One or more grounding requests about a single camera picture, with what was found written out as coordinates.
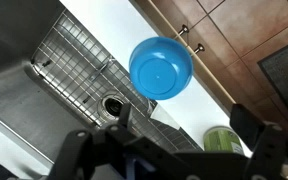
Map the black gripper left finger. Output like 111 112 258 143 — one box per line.
47 103 192 180

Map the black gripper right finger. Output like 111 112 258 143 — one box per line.
229 103 288 180

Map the blue plastic bowl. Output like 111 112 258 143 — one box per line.
128 36 194 101

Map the green soap pump bottle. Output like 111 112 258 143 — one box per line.
203 125 245 156

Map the steel sink drain strainer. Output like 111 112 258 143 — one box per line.
97 94 127 121

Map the dark floor mat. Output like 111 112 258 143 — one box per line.
257 35 288 129

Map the stainless steel sink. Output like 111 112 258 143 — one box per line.
0 0 203 168

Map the steel utensil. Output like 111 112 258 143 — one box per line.
88 57 117 83

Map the metal cabinet knob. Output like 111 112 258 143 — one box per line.
193 43 206 55
177 24 190 37

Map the wooden base cabinet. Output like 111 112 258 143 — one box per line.
130 0 237 113

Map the wire sink grid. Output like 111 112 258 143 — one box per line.
30 9 202 153

